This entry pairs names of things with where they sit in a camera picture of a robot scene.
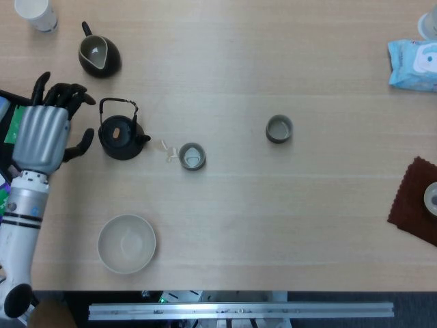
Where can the robot base electronics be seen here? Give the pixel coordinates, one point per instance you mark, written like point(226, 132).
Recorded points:
point(177, 295)

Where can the purple and green box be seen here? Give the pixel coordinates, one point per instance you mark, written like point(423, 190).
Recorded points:
point(3, 196)

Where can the aluminium profile rail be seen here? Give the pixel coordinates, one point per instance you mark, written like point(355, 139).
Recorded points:
point(239, 311)

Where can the white paper cup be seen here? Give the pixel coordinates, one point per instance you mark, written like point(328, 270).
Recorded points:
point(34, 13)

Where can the blue wet wipes pack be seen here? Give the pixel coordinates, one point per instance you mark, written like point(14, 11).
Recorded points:
point(406, 65)

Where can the brown round stool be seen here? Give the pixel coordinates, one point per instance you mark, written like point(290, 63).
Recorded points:
point(54, 316)

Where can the green tea packet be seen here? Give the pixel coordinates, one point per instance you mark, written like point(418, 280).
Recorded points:
point(15, 126)

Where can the grey-green ceramic teacup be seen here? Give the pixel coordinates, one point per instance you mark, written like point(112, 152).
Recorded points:
point(279, 130)
point(193, 157)

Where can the dark red cloth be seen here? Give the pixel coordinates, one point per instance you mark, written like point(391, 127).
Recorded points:
point(409, 205)

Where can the beige ceramic bowl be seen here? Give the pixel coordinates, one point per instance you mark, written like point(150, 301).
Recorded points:
point(126, 244)

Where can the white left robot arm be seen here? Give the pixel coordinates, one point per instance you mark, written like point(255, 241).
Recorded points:
point(20, 239)

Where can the clear plastic cup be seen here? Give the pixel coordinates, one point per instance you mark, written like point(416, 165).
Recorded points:
point(429, 24)

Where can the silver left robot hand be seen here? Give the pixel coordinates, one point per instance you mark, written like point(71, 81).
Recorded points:
point(41, 140)

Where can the blue and white packet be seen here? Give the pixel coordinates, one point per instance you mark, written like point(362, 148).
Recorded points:
point(3, 109)

